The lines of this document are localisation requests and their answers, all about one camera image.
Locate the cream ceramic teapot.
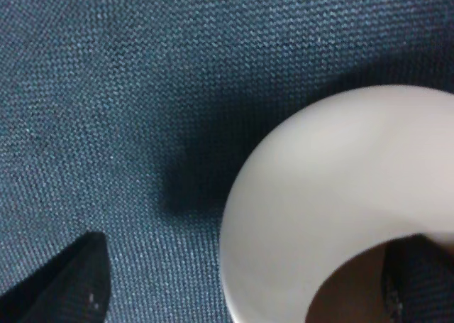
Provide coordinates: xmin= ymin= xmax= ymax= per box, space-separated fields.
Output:
xmin=219 ymin=85 xmax=453 ymax=322

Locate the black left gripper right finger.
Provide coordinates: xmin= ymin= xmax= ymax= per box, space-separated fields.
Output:
xmin=381 ymin=235 xmax=453 ymax=323

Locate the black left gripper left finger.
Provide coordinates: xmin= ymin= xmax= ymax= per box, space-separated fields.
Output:
xmin=1 ymin=231 xmax=111 ymax=322

